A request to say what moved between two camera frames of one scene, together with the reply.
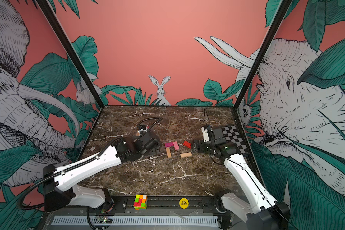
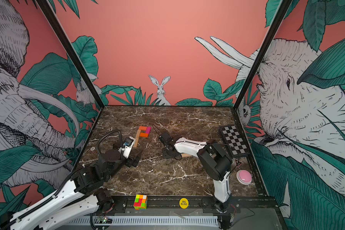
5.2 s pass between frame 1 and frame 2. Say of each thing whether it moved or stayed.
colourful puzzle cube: stayed
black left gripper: moved
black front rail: stayed
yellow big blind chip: stayed
